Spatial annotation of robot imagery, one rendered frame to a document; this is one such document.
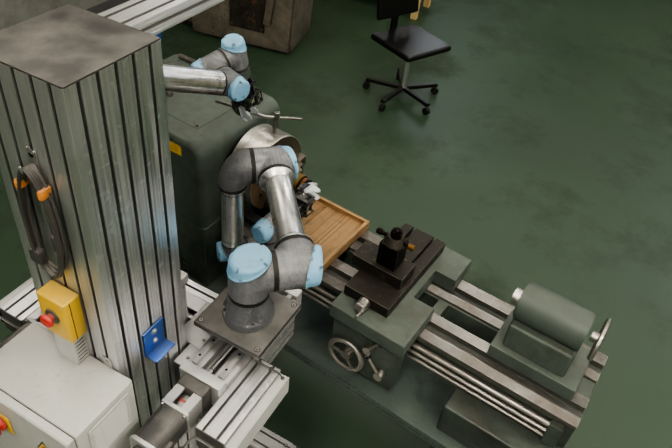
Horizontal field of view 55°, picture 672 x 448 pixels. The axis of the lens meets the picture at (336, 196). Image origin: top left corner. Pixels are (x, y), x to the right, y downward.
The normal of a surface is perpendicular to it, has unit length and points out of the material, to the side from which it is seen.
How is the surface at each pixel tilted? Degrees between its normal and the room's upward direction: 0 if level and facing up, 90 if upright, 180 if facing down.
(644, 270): 0
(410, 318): 0
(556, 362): 90
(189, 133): 0
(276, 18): 90
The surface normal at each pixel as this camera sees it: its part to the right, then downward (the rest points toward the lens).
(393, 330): 0.09, -0.77
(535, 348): -0.57, 0.48
